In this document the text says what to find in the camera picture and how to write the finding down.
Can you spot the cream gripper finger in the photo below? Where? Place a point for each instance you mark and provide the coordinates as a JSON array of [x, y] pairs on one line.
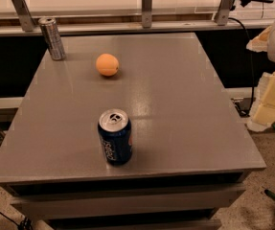
[[262, 113], [259, 42]]

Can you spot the orange fruit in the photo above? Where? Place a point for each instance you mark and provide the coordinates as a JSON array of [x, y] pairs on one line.
[[107, 65]]

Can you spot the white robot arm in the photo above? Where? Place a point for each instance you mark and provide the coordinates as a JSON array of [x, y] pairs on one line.
[[271, 44]]

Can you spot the blue pepsi can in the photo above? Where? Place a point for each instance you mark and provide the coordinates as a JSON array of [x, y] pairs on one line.
[[114, 129]]

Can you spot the tall silver can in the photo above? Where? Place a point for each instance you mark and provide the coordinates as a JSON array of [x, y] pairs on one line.
[[48, 26]]

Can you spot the grey drawer cabinet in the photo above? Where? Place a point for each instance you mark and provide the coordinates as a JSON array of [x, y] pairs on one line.
[[190, 150]]

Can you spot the right metal bracket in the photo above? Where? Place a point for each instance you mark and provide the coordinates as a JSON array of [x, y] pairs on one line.
[[224, 9]]

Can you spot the metal bracket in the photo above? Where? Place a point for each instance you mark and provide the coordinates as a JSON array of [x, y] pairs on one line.
[[146, 13], [224, 9], [24, 16]]

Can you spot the middle metal bracket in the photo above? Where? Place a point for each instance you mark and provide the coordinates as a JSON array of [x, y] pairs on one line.
[[146, 13]]

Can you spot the left metal bracket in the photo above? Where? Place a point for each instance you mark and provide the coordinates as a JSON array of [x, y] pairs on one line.
[[24, 16]]

